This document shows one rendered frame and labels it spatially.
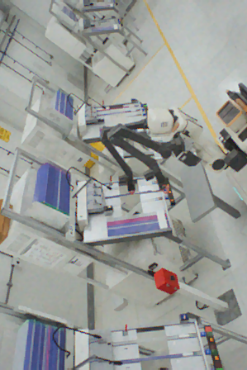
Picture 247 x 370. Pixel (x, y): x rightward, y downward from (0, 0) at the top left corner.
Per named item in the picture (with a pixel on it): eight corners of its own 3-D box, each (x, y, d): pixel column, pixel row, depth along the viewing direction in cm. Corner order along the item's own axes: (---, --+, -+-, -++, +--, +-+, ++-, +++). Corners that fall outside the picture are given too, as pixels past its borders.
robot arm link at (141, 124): (99, 130, 269) (97, 125, 277) (102, 146, 277) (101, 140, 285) (156, 120, 271) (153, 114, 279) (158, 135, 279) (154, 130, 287)
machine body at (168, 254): (185, 223, 381) (143, 198, 352) (201, 278, 329) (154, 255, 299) (144, 254, 411) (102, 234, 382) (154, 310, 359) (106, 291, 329)
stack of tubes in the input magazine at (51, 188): (70, 174, 319) (45, 160, 306) (69, 215, 281) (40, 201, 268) (63, 182, 324) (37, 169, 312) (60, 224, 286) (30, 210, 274)
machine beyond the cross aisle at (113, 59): (144, 37, 743) (68, -28, 653) (149, 51, 682) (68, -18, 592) (104, 85, 806) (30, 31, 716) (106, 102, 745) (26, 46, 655)
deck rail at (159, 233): (172, 233, 285) (172, 228, 281) (172, 234, 284) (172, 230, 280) (84, 245, 286) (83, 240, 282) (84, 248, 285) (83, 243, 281)
